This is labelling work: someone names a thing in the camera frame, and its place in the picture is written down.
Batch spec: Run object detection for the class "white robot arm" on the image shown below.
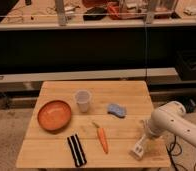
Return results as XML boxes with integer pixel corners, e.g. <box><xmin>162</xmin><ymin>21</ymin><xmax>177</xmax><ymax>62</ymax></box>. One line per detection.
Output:
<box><xmin>144</xmin><ymin>101</ymin><xmax>196</xmax><ymax>147</ymax></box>

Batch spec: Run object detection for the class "blue sponge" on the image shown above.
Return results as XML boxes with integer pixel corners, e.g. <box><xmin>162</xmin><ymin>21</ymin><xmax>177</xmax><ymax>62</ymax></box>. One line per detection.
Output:
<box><xmin>107</xmin><ymin>103</ymin><xmax>126</xmax><ymax>118</ymax></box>

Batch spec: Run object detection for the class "wooden table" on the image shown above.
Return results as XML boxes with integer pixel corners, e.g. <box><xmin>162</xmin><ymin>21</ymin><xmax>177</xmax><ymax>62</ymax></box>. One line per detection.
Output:
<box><xmin>16</xmin><ymin>81</ymin><xmax>170</xmax><ymax>169</ymax></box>

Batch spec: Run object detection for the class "orange carrot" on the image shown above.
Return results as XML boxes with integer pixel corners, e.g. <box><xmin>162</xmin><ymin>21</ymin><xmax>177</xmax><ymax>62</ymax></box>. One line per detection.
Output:
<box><xmin>93</xmin><ymin>123</ymin><xmax>109</xmax><ymax>153</ymax></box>

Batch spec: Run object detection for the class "clear plastic cup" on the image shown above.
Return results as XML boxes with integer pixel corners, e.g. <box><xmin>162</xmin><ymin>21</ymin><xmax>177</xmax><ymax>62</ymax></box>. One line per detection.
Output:
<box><xmin>74</xmin><ymin>89</ymin><xmax>91</xmax><ymax>113</ymax></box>

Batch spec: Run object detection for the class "black white striped cloth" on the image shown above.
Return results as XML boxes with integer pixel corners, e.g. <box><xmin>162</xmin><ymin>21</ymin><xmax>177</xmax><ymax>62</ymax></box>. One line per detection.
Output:
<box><xmin>67</xmin><ymin>134</ymin><xmax>87</xmax><ymax>167</ymax></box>

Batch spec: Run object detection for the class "black box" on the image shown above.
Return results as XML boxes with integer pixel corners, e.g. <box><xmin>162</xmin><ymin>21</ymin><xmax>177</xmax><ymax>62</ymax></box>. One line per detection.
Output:
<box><xmin>175</xmin><ymin>50</ymin><xmax>196</xmax><ymax>80</ymax></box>

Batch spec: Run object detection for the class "orange bowl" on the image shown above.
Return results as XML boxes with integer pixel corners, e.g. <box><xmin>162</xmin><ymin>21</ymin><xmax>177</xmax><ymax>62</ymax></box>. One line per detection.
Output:
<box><xmin>37</xmin><ymin>100</ymin><xmax>72</xmax><ymax>131</ymax></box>

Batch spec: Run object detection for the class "orange object on shelf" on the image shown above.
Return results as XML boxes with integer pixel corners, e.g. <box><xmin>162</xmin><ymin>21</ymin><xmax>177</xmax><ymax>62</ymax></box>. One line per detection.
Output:
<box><xmin>107</xmin><ymin>2</ymin><xmax>120</xmax><ymax>20</ymax></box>

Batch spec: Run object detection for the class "black object on shelf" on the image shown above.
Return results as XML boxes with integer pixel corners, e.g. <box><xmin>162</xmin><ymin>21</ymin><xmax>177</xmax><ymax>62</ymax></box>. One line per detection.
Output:
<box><xmin>83</xmin><ymin>7</ymin><xmax>107</xmax><ymax>21</ymax></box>

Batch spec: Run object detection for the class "black cable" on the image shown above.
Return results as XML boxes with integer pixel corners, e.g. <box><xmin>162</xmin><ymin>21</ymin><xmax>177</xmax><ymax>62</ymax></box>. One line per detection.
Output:
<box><xmin>166</xmin><ymin>134</ymin><xmax>196</xmax><ymax>171</ymax></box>

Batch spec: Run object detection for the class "metal shelf post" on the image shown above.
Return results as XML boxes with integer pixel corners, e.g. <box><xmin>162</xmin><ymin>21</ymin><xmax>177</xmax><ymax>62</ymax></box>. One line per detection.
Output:
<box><xmin>55</xmin><ymin>0</ymin><xmax>66</xmax><ymax>26</ymax></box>

